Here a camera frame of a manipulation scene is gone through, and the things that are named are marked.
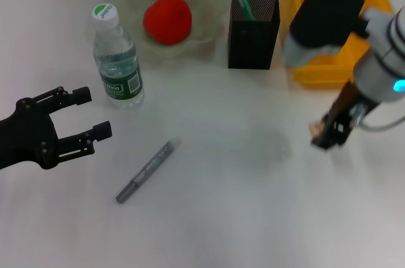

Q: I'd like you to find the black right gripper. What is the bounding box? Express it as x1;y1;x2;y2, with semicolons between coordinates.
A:
311;81;378;152

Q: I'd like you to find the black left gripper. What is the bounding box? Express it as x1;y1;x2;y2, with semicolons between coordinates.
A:
0;86;113;171

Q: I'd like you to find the beige eraser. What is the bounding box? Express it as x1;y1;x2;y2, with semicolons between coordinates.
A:
309;121;327;140

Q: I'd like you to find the green label water bottle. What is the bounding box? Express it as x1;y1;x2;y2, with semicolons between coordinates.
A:
91;3;146;109

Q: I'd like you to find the grey marker pen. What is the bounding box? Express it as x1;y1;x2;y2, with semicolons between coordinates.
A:
115;137;181;204

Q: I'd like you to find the red-orange fruit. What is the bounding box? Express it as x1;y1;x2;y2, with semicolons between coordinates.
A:
142;0;193;45

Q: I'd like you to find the mint green utility knife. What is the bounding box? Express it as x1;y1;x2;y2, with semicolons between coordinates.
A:
232;0;257;21

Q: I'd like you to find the black mesh pen holder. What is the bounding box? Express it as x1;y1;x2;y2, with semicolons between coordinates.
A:
227;0;282;70

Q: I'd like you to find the pale green glass fruit bowl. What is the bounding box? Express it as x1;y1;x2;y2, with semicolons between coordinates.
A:
104;0;226;59

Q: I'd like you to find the yellow plastic bin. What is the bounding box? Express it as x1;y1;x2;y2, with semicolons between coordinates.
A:
280;0;395;88

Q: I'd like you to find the right wrist cable with plug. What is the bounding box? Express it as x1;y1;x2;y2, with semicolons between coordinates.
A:
351;103;405;130

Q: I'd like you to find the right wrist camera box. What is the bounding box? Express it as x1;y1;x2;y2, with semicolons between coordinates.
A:
282;0;370;68

